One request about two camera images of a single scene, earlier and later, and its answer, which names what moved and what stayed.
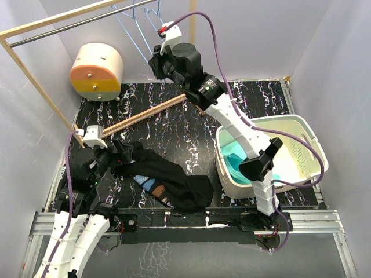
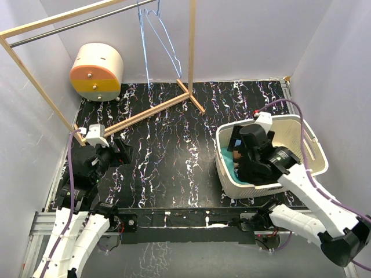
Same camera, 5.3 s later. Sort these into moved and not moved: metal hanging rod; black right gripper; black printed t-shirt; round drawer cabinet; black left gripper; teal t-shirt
Moved: black printed t-shirt; black right gripper
Not moved: teal t-shirt; round drawer cabinet; black left gripper; metal hanging rod
